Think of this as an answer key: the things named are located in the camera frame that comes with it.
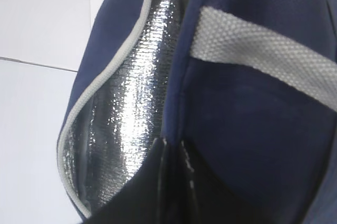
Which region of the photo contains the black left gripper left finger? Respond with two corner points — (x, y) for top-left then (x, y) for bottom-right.
(86, 138), (169, 223)

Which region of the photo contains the navy insulated lunch bag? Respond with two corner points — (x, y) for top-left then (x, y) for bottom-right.
(57, 0), (336, 223)

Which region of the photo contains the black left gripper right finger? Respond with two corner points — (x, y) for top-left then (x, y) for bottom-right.
(163, 141), (205, 223)

